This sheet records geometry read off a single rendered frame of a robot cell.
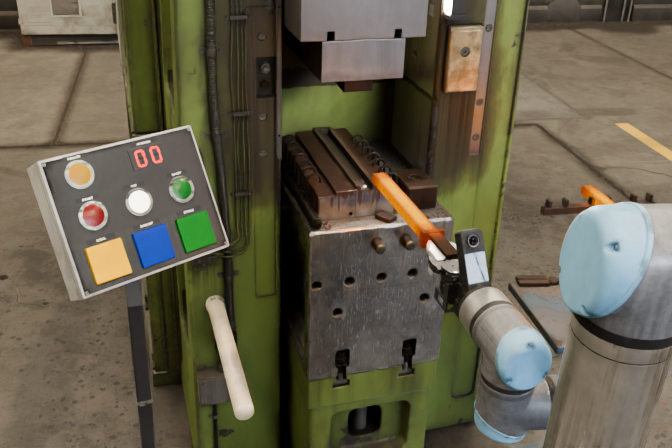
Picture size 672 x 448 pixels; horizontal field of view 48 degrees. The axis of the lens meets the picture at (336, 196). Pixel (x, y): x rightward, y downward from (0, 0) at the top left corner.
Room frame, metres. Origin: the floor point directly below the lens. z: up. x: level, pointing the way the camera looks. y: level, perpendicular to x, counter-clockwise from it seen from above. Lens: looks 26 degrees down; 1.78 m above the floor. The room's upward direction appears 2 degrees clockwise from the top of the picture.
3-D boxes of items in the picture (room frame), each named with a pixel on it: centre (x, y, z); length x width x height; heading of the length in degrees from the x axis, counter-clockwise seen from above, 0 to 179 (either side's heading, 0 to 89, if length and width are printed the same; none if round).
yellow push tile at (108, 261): (1.29, 0.45, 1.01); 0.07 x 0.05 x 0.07; 132
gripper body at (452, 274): (1.18, -0.24, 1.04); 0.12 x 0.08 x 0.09; 18
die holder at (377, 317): (1.92, -0.04, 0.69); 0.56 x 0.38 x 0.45; 17
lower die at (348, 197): (1.90, 0.01, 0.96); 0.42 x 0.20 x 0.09; 17
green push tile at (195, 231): (1.42, 0.30, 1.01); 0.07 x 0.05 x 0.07; 132
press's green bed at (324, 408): (1.92, -0.04, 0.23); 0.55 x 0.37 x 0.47; 17
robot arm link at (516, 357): (1.01, -0.29, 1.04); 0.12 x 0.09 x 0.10; 18
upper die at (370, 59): (1.90, 0.01, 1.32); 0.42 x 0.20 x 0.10; 17
